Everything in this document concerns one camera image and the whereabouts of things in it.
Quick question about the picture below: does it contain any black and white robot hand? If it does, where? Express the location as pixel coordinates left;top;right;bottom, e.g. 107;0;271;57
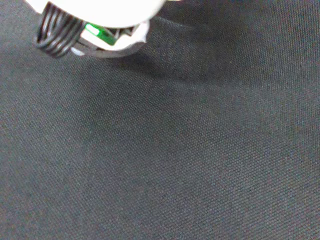
23;0;181;59

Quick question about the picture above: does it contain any black cloth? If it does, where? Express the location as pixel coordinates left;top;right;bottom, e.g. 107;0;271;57
0;0;320;240

